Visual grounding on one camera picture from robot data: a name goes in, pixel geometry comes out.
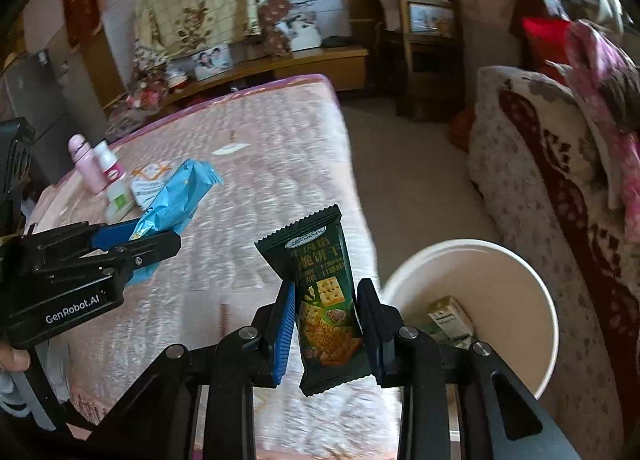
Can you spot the wooden cabinet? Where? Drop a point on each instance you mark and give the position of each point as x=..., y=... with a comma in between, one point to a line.
x=320, y=65

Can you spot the pink floral cloth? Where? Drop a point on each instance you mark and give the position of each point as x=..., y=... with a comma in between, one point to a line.
x=600, y=90

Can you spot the white paper scrap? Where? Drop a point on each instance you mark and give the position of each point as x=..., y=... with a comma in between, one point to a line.
x=229, y=150

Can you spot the blue snack packet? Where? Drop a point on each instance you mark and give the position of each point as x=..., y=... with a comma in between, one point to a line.
x=175, y=200

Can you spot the white bag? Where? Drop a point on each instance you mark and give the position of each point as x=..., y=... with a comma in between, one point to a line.
x=305, y=32

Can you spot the person's left hand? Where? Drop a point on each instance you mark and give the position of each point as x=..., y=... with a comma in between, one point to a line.
x=12, y=359

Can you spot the white packet with orange print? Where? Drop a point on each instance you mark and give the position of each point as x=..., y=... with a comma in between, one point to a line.
x=150, y=185

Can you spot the white bottle with pink label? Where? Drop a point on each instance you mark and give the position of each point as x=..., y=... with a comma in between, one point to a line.
x=112, y=167

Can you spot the sofa with floral cover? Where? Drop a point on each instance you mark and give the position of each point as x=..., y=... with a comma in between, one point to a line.
x=525, y=180

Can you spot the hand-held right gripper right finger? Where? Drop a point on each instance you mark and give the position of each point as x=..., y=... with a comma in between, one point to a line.
x=372, y=340

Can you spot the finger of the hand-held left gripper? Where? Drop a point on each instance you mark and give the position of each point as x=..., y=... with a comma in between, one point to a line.
x=112, y=235
x=150, y=250

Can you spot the small white green carton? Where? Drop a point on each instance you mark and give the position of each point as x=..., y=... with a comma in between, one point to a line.
x=450, y=315

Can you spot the pink quilted bed cover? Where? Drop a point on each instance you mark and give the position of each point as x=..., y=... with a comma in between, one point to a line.
x=275, y=165

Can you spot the small white green bottle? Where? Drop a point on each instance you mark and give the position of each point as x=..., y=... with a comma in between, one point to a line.
x=120, y=200

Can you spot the red cloth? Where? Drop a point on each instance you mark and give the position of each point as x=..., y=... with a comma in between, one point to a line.
x=545, y=37

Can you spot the green cracker packet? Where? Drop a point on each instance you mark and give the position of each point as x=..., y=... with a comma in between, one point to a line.
x=320, y=300

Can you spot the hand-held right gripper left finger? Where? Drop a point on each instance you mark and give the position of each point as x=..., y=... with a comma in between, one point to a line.
x=284, y=335

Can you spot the grey cabinet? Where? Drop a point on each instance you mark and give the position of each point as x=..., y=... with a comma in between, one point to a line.
x=40, y=100

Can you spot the wooden chair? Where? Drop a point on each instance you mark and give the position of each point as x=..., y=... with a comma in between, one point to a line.
x=407, y=40

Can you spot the pile of small items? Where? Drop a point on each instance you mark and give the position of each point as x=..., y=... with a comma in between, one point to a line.
x=145, y=95

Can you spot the white bin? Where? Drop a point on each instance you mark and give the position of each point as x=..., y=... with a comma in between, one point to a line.
x=525, y=340

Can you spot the framed photo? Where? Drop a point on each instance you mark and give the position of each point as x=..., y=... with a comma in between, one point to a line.
x=212, y=62

